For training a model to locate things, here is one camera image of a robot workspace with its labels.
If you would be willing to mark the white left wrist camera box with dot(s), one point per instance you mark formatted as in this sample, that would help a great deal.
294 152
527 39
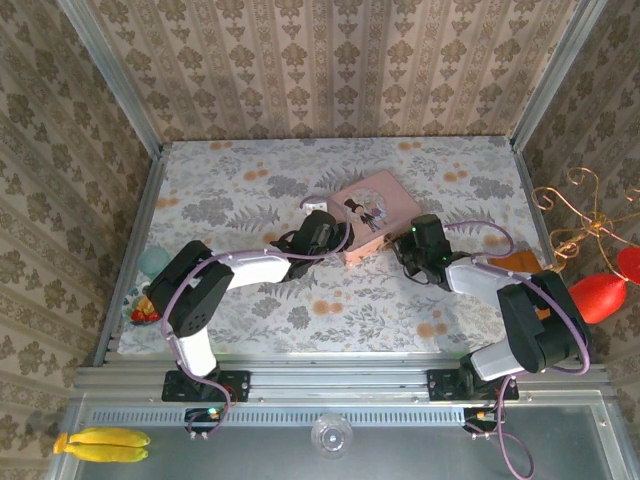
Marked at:
316 204

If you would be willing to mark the small red heart ornament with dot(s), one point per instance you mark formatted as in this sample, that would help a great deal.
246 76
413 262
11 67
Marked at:
630 264

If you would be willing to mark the aluminium mounting rail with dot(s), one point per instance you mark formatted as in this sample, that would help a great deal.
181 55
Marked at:
340 380

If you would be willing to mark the pink tin box wedding couple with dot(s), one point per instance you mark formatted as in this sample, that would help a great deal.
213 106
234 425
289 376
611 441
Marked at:
380 200

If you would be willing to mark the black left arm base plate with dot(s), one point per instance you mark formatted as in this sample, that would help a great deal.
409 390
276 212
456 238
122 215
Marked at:
240 385

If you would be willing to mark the yellow toy banana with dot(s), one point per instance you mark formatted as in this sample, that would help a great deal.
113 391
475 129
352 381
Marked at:
105 453
112 437

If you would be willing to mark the small orange toy fruit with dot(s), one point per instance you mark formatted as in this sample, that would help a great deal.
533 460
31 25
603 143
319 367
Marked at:
145 304

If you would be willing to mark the aluminium side rail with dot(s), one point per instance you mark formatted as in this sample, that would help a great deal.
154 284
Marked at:
142 220
532 200

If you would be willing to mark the large red drop ornament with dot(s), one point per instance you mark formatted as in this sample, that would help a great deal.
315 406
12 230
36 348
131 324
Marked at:
597 297

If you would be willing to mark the aluminium frame post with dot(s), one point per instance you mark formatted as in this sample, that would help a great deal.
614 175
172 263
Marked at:
112 80
555 75

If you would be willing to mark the small black controller board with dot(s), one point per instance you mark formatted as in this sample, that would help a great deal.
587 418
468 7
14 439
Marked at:
202 416
480 417

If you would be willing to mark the teal translucent cup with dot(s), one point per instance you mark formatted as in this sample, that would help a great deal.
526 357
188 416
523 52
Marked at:
152 262

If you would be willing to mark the clear drinking glass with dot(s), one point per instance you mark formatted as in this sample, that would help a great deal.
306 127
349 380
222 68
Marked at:
332 437

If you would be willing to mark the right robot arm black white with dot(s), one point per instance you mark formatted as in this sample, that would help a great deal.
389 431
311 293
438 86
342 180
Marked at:
525 320

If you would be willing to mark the small brass padlock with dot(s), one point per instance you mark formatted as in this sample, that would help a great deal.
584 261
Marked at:
389 242

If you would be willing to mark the small colourful toys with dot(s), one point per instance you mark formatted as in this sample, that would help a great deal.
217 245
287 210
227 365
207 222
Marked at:
131 302

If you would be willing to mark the floral patterned table cover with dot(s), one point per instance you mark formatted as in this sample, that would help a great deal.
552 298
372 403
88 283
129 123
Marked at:
350 310

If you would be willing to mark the orange flat board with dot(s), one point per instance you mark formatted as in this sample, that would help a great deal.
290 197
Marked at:
520 261

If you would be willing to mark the small red toy fruit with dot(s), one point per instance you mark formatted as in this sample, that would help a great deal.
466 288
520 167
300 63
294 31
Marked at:
146 316

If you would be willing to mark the slotted metal vent strip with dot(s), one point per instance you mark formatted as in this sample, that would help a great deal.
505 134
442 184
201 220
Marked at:
300 417

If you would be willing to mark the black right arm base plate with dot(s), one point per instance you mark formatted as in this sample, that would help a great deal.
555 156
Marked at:
440 385

